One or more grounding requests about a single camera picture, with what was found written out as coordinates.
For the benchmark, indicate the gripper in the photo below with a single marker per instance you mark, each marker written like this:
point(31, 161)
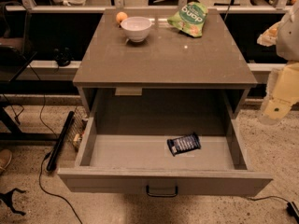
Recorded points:
point(289, 40)

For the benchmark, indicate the dark blue rxbar wrapper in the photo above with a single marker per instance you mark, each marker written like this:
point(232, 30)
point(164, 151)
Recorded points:
point(183, 144)

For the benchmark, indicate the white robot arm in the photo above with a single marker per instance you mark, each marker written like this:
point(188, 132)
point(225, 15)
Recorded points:
point(287, 46)

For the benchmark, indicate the grey cabinet with counter top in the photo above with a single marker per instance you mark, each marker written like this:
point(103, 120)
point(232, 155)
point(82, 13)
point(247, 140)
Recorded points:
point(167, 59)

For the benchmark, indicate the open grey top drawer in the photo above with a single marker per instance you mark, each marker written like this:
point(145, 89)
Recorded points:
point(124, 146)

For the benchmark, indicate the green snack bag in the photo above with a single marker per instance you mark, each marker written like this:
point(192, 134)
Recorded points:
point(190, 19)

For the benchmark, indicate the black power adapter right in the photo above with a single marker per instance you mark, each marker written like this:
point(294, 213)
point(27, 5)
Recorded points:
point(293, 211)

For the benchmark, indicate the white ceramic bowl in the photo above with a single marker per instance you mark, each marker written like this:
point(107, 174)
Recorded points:
point(136, 29)

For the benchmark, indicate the orange fruit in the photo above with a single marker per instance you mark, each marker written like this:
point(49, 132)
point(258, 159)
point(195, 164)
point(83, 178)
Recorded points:
point(121, 16)

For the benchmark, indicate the black headphones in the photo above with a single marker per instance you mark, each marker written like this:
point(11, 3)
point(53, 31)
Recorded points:
point(62, 57)

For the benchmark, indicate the black bar on floor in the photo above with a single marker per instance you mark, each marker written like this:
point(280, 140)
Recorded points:
point(51, 166)

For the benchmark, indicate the dark side table left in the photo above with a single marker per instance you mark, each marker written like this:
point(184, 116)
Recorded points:
point(8, 74)

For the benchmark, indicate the brown shoe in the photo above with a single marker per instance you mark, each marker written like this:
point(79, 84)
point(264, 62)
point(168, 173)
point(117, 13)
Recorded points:
point(5, 159)

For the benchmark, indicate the black clamp on floor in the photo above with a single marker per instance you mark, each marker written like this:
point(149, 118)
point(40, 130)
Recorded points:
point(7, 198)

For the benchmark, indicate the black drawer handle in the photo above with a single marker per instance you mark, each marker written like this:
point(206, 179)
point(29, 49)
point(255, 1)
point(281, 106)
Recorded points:
point(162, 193)

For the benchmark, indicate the wire basket with items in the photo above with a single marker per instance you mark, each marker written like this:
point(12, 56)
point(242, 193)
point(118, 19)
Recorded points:
point(77, 129)

